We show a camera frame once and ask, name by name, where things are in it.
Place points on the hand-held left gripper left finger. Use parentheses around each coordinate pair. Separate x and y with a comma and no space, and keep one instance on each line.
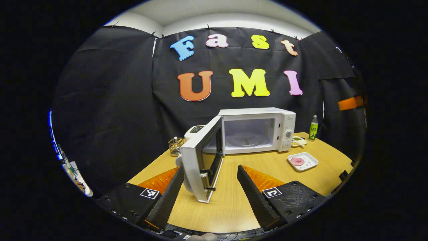
(167,204)

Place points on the white toaster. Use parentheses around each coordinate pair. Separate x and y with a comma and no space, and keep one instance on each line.
(192,132)

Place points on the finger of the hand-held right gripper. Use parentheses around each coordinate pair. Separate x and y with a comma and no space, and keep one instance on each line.
(347,104)

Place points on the white divided dish of beans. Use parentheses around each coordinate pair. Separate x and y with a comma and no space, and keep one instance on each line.
(298,142)

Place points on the green drink bottle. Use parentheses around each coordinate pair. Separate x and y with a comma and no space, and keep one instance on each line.
(313,129)

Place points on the white microwave oven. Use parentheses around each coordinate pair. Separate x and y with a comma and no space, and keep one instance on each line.
(254,115)

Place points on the black table edge clamp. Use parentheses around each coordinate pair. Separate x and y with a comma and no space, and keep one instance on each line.
(343,175)

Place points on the white rectangular food tray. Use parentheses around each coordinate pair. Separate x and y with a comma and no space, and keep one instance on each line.
(309,164)

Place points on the pink ham slice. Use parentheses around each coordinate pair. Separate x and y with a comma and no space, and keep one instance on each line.
(297,161)

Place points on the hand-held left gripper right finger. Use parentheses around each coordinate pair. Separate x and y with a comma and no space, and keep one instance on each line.
(255,201)

